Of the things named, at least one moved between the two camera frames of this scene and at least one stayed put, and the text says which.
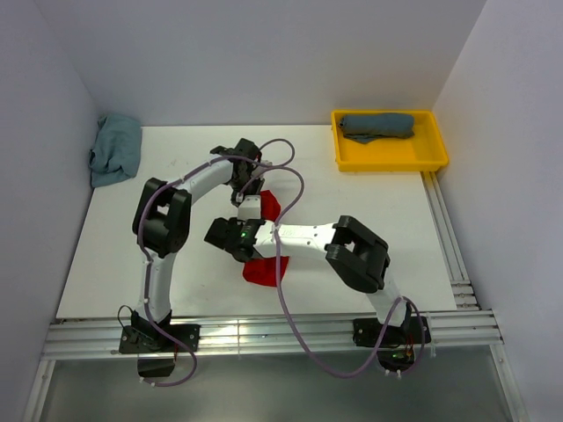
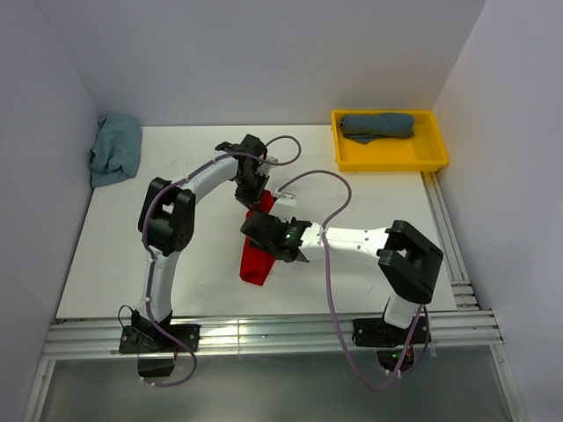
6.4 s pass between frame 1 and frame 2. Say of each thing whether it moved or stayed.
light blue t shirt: stayed
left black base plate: stayed
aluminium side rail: stayed
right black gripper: moved
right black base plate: stayed
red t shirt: moved
